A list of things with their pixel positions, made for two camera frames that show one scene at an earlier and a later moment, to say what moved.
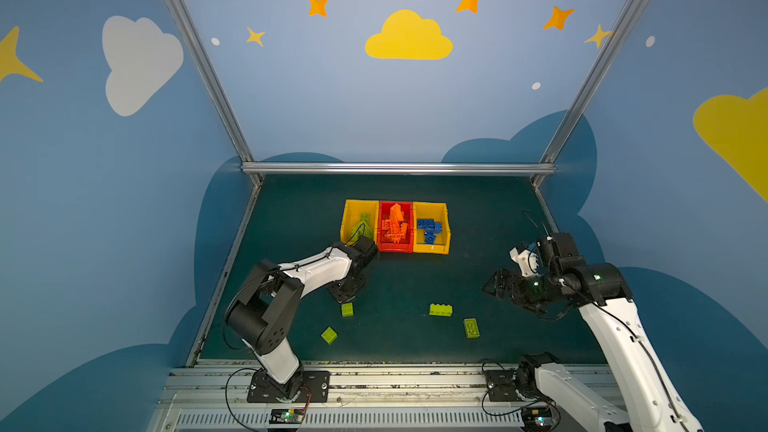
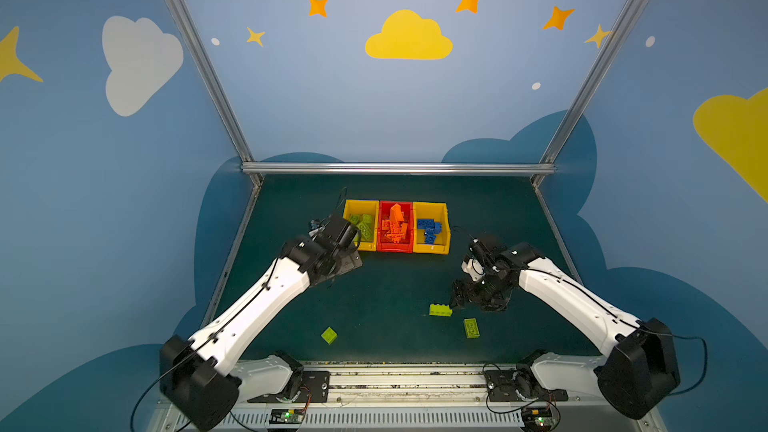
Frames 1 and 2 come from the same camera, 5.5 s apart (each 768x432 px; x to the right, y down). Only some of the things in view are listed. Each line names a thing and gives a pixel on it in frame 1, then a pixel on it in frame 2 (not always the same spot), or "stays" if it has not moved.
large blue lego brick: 430,224 stays
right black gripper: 512,287 to 474,294
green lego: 440,310 stays
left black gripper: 347,287 to 345,255
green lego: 472,329 stays
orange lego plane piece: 395,226 stays
